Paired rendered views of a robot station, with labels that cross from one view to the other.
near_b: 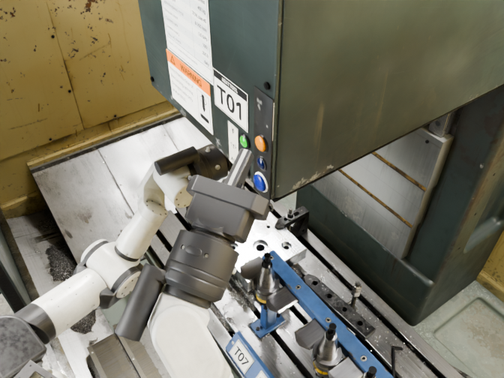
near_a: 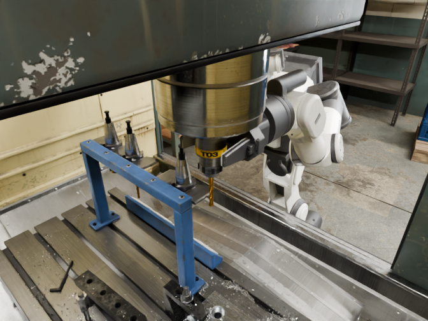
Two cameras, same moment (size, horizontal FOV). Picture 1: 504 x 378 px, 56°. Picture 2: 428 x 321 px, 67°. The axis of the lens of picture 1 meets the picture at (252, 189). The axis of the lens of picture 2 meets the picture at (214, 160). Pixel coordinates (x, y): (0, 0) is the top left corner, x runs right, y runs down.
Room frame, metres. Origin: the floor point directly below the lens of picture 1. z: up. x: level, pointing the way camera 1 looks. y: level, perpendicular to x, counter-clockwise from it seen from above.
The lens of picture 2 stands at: (1.37, -0.11, 1.69)
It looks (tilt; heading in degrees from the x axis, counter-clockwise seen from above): 30 degrees down; 167
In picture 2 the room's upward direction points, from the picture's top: straight up
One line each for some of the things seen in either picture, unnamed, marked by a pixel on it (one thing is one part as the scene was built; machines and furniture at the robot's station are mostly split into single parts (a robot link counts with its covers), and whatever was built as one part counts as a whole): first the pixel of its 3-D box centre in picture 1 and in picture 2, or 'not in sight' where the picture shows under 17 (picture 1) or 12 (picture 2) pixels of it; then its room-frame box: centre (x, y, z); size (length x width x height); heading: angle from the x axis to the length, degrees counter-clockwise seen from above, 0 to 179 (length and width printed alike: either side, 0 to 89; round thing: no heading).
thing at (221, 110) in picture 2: not in sight; (210, 77); (0.93, -0.02, 1.56); 0.16 x 0.16 x 0.12
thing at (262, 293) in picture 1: (266, 284); (183, 184); (0.68, -0.03, 1.21); 0.06 x 0.06 x 0.03
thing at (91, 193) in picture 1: (166, 193); not in sight; (1.47, 0.37, 0.75); 0.89 x 0.67 x 0.26; 125
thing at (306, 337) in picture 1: (310, 335); (144, 163); (0.54, -0.13, 1.21); 0.07 x 0.05 x 0.01; 125
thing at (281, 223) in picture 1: (291, 223); not in sight; (1.10, -0.13, 0.97); 0.13 x 0.03 x 0.15; 125
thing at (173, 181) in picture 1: (183, 174); (279, 102); (0.80, 0.15, 1.46); 0.11 x 0.11 x 0.11; 35
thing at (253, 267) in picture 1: (253, 269); (198, 193); (0.72, 0.00, 1.21); 0.07 x 0.05 x 0.01; 125
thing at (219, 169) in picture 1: (224, 157); (248, 125); (0.87, 0.07, 1.45); 0.13 x 0.12 x 0.10; 35
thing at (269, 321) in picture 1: (269, 295); (185, 252); (0.75, -0.05, 1.05); 0.10 x 0.05 x 0.30; 125
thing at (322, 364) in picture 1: (326, 354); (132, 156); (0.50, -0.16, 1.21); 0.06 x 0.06 x 0.03
